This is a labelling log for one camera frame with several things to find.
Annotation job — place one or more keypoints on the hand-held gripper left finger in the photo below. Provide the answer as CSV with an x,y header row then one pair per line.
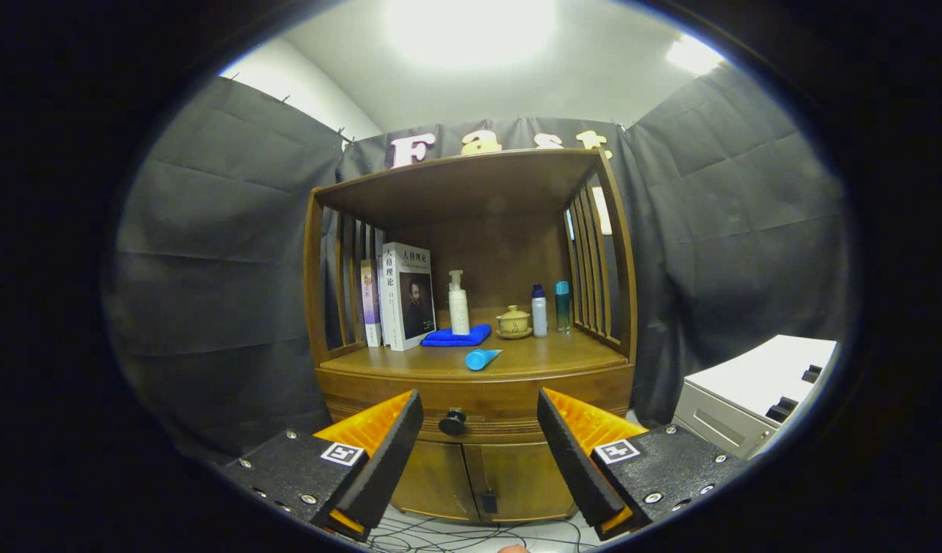
x,y
390,461

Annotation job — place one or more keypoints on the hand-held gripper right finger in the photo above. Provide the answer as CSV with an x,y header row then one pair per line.
x,y
571,461

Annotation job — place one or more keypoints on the black drawer knob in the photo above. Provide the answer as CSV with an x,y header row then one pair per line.
x,y
452,423

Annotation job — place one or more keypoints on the wooden drawer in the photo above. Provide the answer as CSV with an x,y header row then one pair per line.
x,y
502,395

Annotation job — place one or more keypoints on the blue cosmetic tube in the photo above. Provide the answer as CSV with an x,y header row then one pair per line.
x,y
479,359

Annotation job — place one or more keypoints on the wooden countertop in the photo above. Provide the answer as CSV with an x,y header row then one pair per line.
x,y
548,353

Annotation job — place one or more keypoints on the white drawer cabinet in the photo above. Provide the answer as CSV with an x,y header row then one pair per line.
x,y
747,376

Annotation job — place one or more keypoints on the wooden cabinet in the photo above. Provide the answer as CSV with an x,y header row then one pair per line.
x,y
471,184

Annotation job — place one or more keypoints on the blue cloth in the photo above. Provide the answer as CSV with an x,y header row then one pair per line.
x,y
456,338

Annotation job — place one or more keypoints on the white bottle blue cap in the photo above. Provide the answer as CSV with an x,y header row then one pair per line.
x,y
539,315

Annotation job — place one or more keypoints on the beige lidded teacup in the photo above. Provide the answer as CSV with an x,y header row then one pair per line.
x,y
513,322

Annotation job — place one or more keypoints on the teal bottle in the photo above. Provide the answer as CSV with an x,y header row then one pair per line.
x,y
562,307

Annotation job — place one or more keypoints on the thin white book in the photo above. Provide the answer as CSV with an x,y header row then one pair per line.
x,y
381,307

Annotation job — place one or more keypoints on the purple book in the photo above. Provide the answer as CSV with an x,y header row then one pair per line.
x,y
369,303

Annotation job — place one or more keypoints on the white portrait book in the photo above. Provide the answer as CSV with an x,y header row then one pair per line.
x,y
417,299

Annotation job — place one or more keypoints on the white pump bottle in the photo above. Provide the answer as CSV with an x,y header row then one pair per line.
x,y
459,311

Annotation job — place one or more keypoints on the small ceiling light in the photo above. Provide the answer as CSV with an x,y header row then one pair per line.
x,y
690,54

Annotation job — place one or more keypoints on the large ceiling light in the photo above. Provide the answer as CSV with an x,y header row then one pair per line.
x,y
471,27

